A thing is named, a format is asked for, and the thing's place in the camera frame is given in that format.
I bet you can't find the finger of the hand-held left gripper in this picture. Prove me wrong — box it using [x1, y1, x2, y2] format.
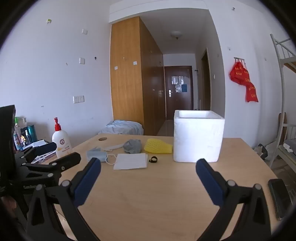
[21, 152, 82, 179]
[15, 142, 57, 163]

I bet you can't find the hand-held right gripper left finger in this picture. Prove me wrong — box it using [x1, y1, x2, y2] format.
[26, 158, 102, 241]

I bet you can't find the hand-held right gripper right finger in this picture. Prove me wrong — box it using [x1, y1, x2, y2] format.
[195, 159, 272, 241]

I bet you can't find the blue face mask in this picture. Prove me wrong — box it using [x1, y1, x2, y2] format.
[87, 146, 117, 165]

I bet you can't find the white foam box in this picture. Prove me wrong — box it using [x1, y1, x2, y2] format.
[173, 110, 225, 163]

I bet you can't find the white foam strip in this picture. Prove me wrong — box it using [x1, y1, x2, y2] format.
[102, 142, 125, 151]

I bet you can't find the white paper napkin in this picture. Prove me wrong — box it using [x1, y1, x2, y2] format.
[113, 153, 148, 170]

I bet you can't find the grey cloth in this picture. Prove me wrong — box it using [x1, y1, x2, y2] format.
[123, 139, 142, 154]

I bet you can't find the yellow foam fruit net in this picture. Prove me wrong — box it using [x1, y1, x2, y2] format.
[144, 138, 174, 154]

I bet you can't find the stack of white papers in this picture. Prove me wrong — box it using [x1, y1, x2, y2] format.
[24, 139, 50, 149]

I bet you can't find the white lotion pump bottle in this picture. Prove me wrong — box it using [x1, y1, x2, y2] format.
[51, 117, 73, 159]

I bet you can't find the teal canister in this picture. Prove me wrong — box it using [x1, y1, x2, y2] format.
[23, 125, 38, 143]

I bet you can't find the green cap spray bottle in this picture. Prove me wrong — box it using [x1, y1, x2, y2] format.
[13, 117, 24, 151]

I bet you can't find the light blue bed sheet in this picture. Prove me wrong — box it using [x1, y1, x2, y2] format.
[98, 120, 144, 135]

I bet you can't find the black smartphone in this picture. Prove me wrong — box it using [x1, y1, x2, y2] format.
[268, 179, 292, 220]

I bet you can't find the dark brown entrance door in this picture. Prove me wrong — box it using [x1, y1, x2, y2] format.
[164, 65, 193, 110]

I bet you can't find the wooden wardrobe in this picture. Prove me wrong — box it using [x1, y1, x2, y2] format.
[110, 16, 166, 136]

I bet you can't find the brown side door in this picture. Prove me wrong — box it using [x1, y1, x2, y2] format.
[201, 47, 211, 110]

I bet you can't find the red printed bag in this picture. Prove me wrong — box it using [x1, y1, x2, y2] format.
[245, 82, 259, 103]
[229, 61, 251, 86]

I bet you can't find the white metal bunk bed frame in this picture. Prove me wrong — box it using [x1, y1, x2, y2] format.
[269, 34, 296, 169]

